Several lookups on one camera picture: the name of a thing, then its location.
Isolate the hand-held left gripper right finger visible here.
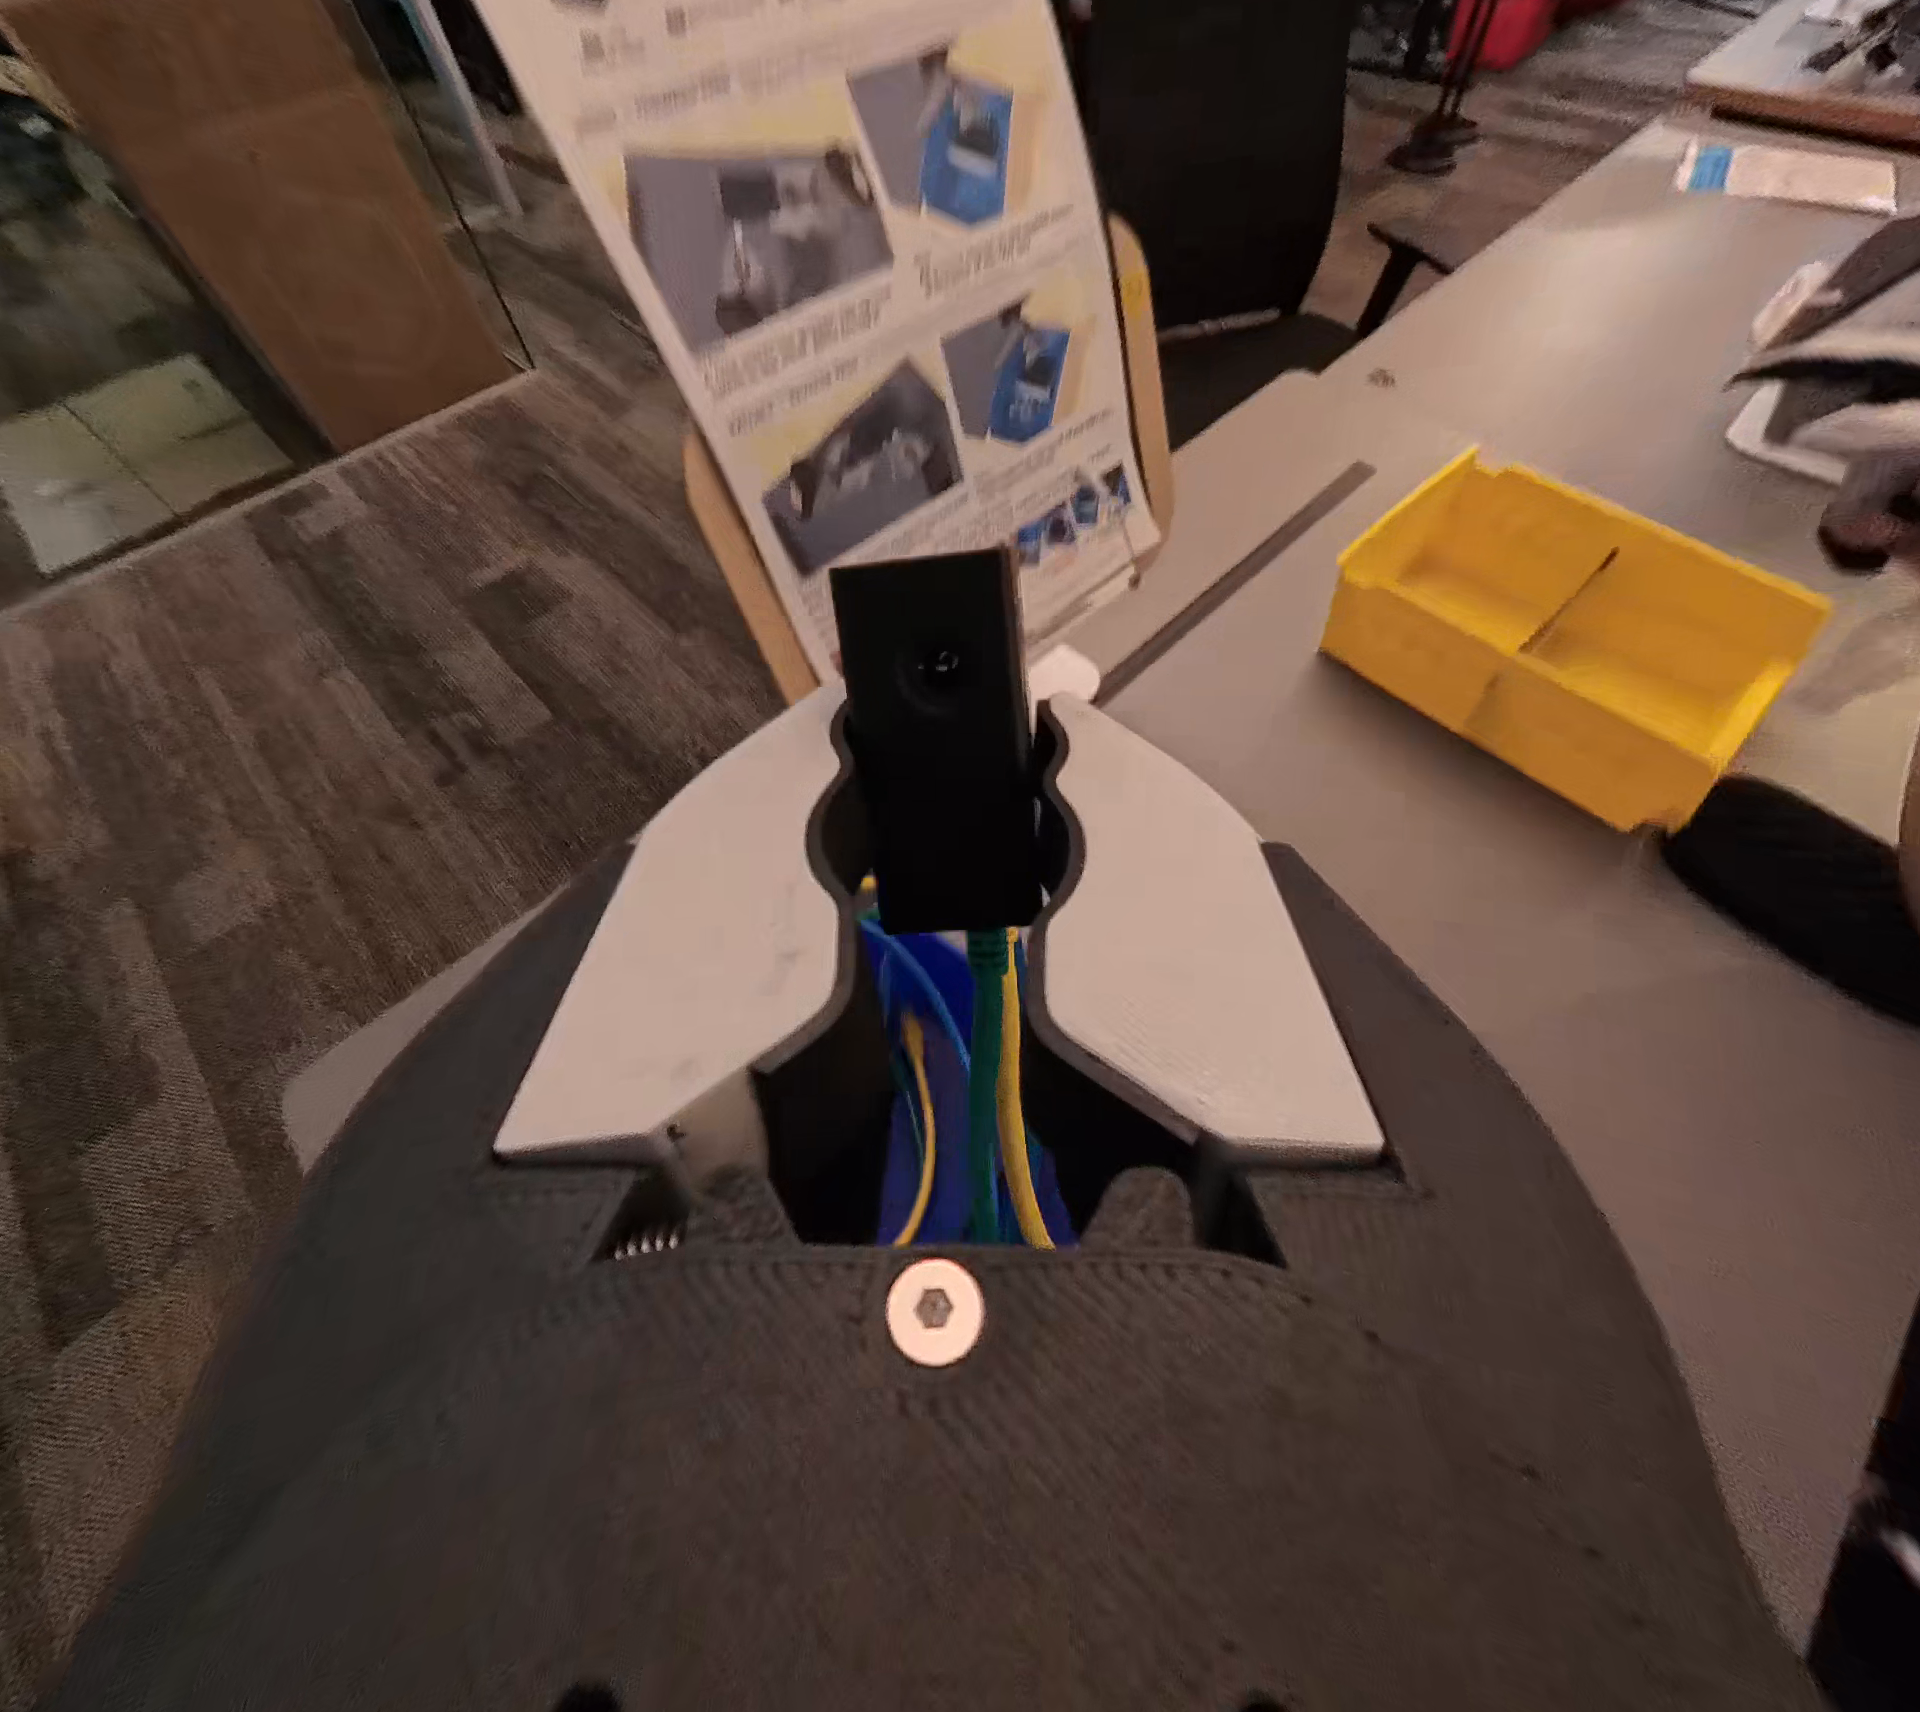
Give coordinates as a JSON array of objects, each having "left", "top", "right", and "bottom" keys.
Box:
[{"left": 1038, "top": 695, "right": 1387, "bottom": 1170}]

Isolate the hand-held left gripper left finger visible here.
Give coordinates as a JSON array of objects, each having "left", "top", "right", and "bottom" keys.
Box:
[{"left": 489, "top": 679, "right": 879, "bottom": 1167}]

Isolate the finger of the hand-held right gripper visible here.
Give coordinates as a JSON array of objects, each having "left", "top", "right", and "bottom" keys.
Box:
[
  {"left": 1727, "top": 357, "right": 1920, "bottom": 486},
  {"left": 1745, "top": 219, "right": 1920, "bottom": 350}
]

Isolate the green ethernet cable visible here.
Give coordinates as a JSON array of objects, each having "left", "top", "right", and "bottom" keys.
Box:
[{"left": 964, "top": 924, "right": 1010, "bottom": 1248}]

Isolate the yellow ethernet cable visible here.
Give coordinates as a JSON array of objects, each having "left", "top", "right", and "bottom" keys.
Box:
[{"left": 894, "top": 924, "right": 1059, "bottom": 1248}]

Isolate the blue plastic bin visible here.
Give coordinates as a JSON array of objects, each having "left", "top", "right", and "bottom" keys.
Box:
[{"left": 863, "top": 924, "right": 1076, "bottom": 1248}]

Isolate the black ethernet switch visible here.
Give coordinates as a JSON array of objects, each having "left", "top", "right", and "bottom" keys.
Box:
[{"left": 830, "top": 544, "right": 1052, "bottom": 937}]

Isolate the yellow plastic bin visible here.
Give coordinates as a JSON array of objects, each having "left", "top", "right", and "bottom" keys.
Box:
[{"left": 1319, "top": 442, "right": 1834, "bottom": 832}]

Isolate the white paper sheet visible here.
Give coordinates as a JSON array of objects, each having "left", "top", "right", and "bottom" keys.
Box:
[{"left": 1672, "top": 134, "right": 1897, "bottom": 214}]

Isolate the grey background table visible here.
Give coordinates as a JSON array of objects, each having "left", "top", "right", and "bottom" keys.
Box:
[{"left": 1686, "top": 0, "right": 1920, "bottom": 150}]

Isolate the black mesh office chair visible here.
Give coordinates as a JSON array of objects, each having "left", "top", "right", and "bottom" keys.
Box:
[{"left": 1070, "top": 0, "right": 1458, "bottom": 438}]

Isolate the tall cardboard box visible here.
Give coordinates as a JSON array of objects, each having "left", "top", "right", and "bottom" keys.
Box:
[{"left": 0, "top": 0, "right": 520, "bottom": 453}]

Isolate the printed instruction poster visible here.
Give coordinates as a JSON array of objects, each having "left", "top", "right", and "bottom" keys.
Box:
[{"left": 358, "top": 0, "right": 1163, "bottom": 679}]

